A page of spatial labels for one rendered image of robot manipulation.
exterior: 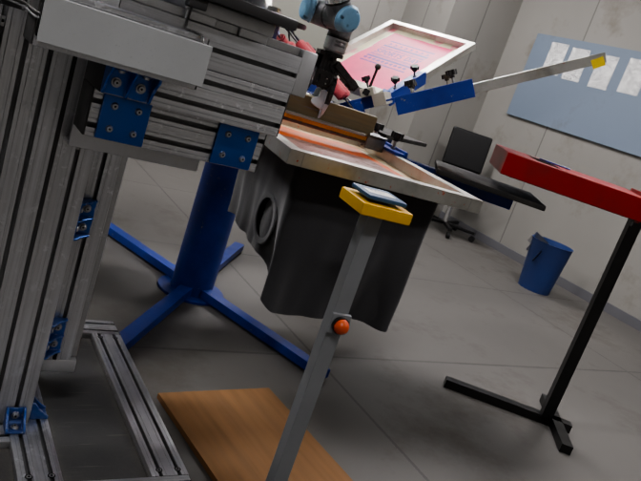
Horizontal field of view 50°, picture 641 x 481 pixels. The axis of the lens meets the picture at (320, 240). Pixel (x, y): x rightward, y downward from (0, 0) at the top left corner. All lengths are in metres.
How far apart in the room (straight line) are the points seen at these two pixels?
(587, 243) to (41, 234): 5.47
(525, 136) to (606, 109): 0.91
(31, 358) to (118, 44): 0.80
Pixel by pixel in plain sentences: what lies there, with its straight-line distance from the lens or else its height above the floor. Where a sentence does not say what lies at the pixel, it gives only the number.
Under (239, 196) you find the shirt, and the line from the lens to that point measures 2.19.
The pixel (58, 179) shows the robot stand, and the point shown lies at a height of 0.81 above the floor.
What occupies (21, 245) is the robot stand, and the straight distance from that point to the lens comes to 1.53.
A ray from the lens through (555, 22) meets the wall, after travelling 7.36.
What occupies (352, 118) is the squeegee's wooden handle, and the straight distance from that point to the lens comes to 2.32.
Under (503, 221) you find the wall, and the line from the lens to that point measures 7.11.
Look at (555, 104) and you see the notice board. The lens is 6.99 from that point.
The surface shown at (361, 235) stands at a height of 0.87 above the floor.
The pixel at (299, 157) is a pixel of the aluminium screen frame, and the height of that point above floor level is 0.97.
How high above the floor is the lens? 1.21
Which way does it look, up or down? 14 degrees down
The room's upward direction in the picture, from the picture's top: 19 degrees clockwise
